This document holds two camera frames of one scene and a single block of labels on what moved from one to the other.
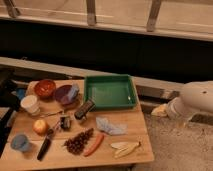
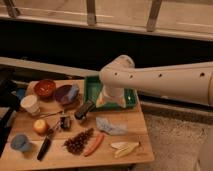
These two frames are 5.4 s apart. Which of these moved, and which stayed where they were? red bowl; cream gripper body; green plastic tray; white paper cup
Moved: cream gripper body
Stayed: white paper cup; green plastic tray; red bowl
